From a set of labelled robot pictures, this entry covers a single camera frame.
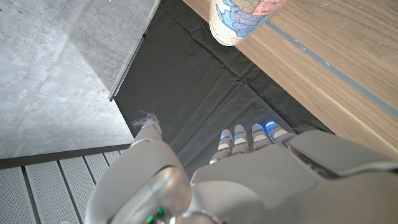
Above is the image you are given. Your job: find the perforated grey panel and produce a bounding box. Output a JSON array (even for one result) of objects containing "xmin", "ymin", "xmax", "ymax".
[{"xmin": 0, "ymin": 144, "xmax": 132, "ymax": 224}]

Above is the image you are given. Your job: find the black backdrop stand pole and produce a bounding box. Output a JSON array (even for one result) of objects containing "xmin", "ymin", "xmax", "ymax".
[{"xmin": 109, "ymin": 33, "xmax": 147, "ymax": 103}]

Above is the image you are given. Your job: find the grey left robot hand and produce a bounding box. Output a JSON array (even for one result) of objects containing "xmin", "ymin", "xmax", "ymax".
[{"xmin": 84, "ymin": 119, "xmax": 398, "ymax": 224}]

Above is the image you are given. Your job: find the map-printed cup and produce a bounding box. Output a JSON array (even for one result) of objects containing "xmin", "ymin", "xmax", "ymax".
[{"xmin": 208, "ymin": 0, "xmax": 290, "ymax": 47}]

